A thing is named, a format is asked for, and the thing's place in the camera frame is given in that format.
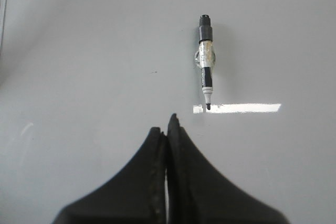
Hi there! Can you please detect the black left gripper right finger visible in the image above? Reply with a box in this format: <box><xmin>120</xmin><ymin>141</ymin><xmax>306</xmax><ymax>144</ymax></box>
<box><xmin>167</xmin><ymin>114</ymin><xmax>289</xmax><ymax>223</ymax></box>

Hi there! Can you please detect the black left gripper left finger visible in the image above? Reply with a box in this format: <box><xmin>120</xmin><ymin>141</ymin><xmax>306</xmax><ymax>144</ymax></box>
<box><xmin>53</xmin><ymin>127</ymin><xmax>167</xmax><ymax>223</ymax></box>

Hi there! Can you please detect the white whiteboard with aluminium frame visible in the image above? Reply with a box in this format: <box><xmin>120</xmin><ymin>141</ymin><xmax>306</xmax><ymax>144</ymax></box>
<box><xmin>1</xmin><ymin>0</ymin><xmax>335</xmax><ymax>223</ymax></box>

